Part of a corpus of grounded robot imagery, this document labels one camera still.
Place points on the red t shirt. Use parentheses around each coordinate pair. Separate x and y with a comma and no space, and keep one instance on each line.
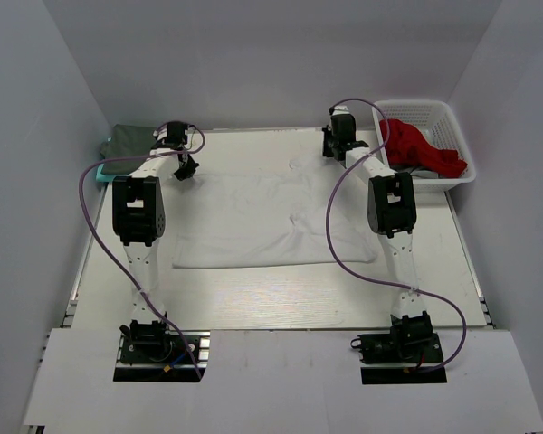
(406,146)

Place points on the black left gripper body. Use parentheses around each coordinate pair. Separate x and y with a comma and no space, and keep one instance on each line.
(187,170)

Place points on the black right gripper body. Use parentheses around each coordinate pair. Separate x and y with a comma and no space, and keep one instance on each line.
(328,145)

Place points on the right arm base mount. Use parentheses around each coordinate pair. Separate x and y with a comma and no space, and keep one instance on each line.
(409,353)

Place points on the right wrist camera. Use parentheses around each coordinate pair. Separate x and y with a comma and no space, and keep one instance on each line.
(342,124)

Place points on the folded olive green t shirt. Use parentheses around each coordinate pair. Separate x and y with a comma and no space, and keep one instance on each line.
(126,140)

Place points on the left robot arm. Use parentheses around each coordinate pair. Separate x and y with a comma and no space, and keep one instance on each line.
(139,220)

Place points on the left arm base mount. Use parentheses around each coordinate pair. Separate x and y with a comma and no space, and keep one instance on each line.
(155,353)

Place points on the white plastic basket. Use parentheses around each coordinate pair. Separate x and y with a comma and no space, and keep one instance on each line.
(436,121)

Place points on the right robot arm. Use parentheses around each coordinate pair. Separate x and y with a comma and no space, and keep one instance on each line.
(391,215)

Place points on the white t shirt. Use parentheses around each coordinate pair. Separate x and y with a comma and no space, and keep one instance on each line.
(253,221)

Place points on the folded teal t shirt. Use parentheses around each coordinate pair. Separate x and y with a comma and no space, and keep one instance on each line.
(101,177)

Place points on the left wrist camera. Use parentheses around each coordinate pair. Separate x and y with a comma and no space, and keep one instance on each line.
(173,133)

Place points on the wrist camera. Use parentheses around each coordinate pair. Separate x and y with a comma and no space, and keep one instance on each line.
(173,133)
(342,124)

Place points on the grey t shirt in basket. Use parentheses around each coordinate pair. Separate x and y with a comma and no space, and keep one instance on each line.
(422,173)

